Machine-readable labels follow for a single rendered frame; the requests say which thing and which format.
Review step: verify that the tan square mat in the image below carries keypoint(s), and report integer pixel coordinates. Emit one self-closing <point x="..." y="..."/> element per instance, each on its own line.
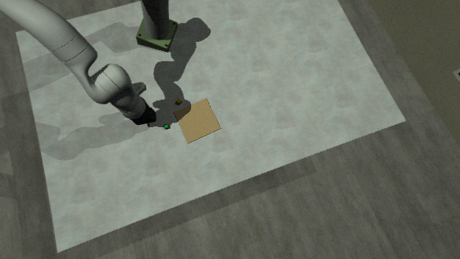
<point x="197" y="120"/>

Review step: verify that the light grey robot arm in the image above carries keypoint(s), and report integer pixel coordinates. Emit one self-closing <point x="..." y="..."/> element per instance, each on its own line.
<point x="111" y="84"/>

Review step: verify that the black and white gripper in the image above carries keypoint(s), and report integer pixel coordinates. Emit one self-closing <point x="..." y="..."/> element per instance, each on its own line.
<point x="143" y="113"/>

